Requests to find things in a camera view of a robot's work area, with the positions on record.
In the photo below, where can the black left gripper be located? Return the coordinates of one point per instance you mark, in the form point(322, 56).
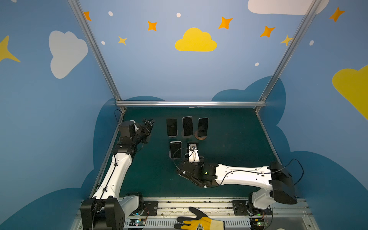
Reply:
point(145, 127)

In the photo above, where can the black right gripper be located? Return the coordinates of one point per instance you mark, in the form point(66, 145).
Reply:
point(192, 162)

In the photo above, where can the green phone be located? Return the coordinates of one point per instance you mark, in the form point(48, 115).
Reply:
point(192, 145)

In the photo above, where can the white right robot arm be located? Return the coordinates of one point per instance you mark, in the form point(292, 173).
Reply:
point(275, 182)

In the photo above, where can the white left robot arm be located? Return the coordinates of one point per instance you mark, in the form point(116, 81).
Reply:
point(103, 211)

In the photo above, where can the black phone back left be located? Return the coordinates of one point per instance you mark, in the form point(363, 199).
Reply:
point(171, 124)

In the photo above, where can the silver phone front left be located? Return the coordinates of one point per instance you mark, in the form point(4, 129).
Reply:
point(175, 151)

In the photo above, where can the pink phone back middle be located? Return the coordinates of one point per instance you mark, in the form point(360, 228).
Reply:
point(187, 126)

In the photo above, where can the yellow black work glove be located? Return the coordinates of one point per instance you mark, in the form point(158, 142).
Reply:
point(200, 222)

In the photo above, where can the right circuit board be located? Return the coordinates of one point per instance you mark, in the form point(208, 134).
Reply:
point(257, 224)

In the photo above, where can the circuit board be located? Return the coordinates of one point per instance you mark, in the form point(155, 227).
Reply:
point(257, 224)
point(137, 222)

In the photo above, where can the left circuit board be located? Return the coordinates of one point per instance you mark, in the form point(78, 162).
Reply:
point(137, 222)

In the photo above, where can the aluminium frame rail back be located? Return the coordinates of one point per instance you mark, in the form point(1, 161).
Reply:
point(191, 103)

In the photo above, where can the wooden ring phone stand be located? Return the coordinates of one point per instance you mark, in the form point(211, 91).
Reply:
point(201, 138)

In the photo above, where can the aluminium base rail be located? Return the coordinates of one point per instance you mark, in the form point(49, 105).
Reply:
point(163, 212)

